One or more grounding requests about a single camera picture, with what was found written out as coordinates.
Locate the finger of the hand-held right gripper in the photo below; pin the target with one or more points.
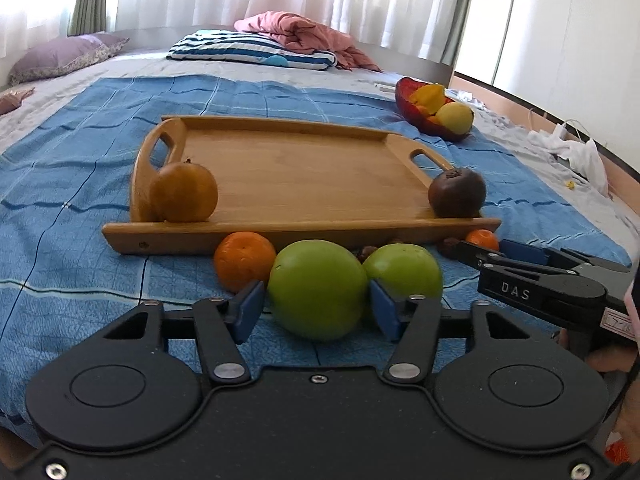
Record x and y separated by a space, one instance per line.
522 251
520 264

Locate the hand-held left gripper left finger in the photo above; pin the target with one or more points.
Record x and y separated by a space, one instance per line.
247 310

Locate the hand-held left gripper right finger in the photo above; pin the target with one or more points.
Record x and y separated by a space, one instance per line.
386 310

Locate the small tangerine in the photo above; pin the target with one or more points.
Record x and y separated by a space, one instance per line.
482 239

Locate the green apple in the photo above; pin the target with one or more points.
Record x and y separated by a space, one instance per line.
317 290
407 270

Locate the red date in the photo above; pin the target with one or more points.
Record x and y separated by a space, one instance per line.
448 246
367 252

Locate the person's right hand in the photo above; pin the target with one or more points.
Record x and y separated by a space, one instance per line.
612 360

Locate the dark brown round fruit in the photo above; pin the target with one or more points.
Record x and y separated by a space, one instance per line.
457 194

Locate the white crumpled cloth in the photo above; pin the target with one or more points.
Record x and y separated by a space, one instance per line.
580 155

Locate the round orange fruit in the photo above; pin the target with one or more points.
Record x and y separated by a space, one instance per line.
184 192

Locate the yellow pear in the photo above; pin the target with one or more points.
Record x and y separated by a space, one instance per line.
456 117

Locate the red glass bowl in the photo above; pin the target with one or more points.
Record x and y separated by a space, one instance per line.
420 117

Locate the blue checked blanket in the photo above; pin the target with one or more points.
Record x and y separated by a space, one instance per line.
75 260

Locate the yellow starfruit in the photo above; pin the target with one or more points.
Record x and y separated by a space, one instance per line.
427 96

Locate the small white paper piece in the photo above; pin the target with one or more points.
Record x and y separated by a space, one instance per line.
384 87

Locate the white wardrobe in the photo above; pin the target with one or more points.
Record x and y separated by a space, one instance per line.
575 35

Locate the light blue round object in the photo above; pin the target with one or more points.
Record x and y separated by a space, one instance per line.
276 60

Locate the blue white striped pillow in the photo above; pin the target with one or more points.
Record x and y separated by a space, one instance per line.
235 50

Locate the pink quilt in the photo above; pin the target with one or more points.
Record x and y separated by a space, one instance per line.
305 35

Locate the purple pillow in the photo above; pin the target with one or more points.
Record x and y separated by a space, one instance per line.
65 55

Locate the brown cloth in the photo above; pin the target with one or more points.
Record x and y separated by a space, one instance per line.
12 100

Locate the wooden bed frame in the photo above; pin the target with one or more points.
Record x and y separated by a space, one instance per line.
505 102

